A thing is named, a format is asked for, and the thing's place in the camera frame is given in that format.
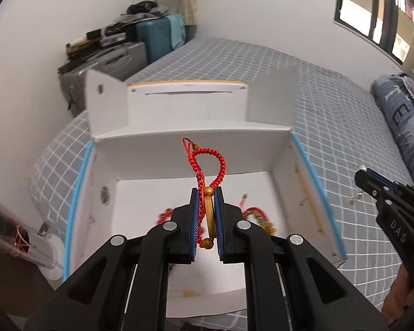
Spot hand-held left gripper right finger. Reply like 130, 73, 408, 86
214, 186, 389, 331

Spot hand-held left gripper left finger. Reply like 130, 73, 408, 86
24, 188, 201, 331

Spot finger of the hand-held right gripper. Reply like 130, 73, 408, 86
367, 167, 407, 194
354, 168, 393, 203

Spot red braided bracelet gold tube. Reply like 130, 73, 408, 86
182, 137, 227, 250

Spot red bead bracelet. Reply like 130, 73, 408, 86
157, 206, 175, 227

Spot red cord bracelet gold beads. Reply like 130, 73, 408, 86
239, 194, 278, 237

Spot white cardboard box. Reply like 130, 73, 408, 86
60, 64, 349, 318

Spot person's right hand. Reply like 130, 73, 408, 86
382, 265, 414, 325

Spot grey checked bed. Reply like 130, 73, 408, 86
23, 37, 414, 318

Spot clear plastic container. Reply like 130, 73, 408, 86
0, 193, 65, 281

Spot black framed window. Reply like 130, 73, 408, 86
333, 0, 414, 67

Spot grey suitcase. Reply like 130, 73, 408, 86
58, 41, 149, 117

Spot blue suitcase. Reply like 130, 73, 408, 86
136, 15, 180, 65

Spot teal towel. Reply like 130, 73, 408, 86
167, 14, 187, 50

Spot dark clothes pile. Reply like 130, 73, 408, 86
119, 1, 170, 22

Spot beige curtain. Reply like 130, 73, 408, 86
177, 0, 198, 38

